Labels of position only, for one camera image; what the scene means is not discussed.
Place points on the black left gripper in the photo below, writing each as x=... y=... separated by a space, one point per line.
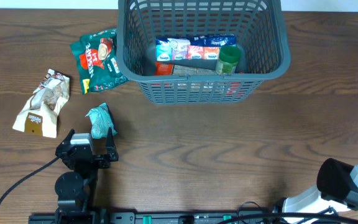
x=104 y=162

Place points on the teal snack packet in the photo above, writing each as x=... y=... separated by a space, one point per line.
x=101 y=121

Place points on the white brown snack bag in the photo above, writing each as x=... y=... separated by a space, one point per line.
x=39 y=114

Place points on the green Nescafe coffee bag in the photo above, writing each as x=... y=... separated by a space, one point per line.
x=95 y=56

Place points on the orange tan noodle packet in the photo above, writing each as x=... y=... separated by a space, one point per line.
x=164 y=69

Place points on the green lid jar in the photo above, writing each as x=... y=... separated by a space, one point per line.
x=228 y=59

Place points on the blue tissue pack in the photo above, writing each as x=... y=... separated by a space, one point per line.
x=205 y=47

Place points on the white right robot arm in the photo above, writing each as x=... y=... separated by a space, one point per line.
x=336 y=188

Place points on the grey plastic basket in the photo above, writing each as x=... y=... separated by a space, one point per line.
x=261 y=37

